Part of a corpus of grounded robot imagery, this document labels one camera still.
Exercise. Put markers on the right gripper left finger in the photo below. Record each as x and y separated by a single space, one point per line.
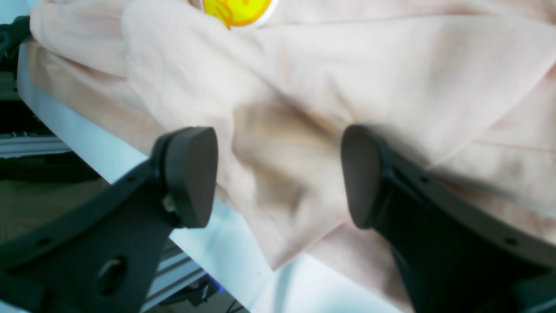
102 257

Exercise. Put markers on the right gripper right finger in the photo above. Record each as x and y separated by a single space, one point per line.
453 257

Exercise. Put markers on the peach T-shirt with emoji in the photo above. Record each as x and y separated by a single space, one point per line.
463 88

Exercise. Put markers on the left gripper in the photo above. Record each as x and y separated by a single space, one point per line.
14 34

